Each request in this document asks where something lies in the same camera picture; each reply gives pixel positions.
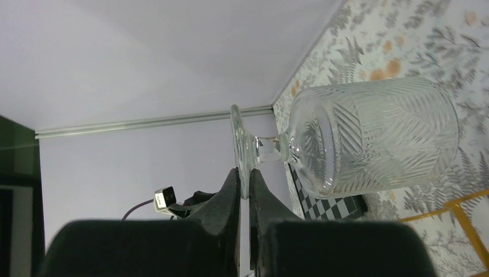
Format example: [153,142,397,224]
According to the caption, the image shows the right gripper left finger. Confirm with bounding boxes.
[37,169,240,276]

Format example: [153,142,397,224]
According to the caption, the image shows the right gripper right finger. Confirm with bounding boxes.
[249,169,437,276]

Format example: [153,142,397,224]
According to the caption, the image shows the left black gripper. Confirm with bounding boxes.
[168,190,216,219]

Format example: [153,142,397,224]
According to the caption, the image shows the short clear glass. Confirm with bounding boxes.
[230,77,460,199]

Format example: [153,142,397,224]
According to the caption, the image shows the gold wire glass rack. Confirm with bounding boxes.
[399,189,488,276]

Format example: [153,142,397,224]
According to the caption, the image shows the black white chessboard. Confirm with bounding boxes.
[287,164,368,220]

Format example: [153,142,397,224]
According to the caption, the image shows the floral table mat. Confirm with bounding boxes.
[273,1,488,276]

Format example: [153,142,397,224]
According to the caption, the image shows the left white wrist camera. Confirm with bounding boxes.
[153,186,176,212]

